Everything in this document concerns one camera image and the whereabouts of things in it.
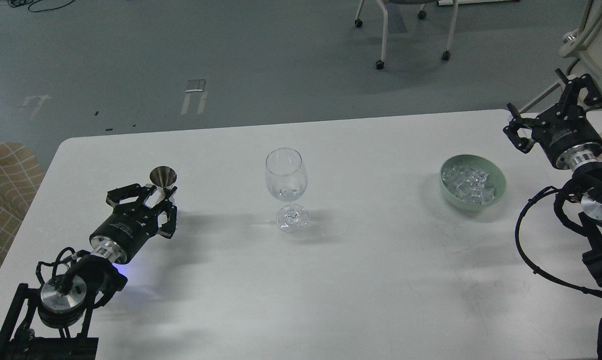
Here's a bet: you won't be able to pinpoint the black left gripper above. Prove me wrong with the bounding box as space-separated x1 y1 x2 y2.
89 183 178 265

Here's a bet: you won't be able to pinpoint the white rolling chair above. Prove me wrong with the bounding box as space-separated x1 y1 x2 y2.
353 0 461 71

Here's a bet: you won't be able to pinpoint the cream white chair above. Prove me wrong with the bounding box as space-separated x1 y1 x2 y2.
558 0 602 94

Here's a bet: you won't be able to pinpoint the clear ice cubes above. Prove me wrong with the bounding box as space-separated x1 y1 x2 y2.
441 164 496 205

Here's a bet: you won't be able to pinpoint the green bowl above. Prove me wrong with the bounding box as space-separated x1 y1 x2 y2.
437 153 508 212

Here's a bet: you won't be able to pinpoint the steel cocktail jigger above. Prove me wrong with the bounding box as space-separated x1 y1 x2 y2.
148 165 177 205

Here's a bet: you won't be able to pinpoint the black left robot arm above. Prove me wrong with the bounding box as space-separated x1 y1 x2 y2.
0 183 178 360

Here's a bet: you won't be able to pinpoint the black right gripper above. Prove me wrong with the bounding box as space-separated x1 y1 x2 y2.
503 68 602 171

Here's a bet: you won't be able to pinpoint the clear wine glass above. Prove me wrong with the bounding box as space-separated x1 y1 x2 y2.
264 147 310 234

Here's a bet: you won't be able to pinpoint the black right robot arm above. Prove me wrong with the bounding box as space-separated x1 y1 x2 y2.
503 68 602 299

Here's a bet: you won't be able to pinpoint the black floor cable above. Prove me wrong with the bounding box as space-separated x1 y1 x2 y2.
0 0 76 22

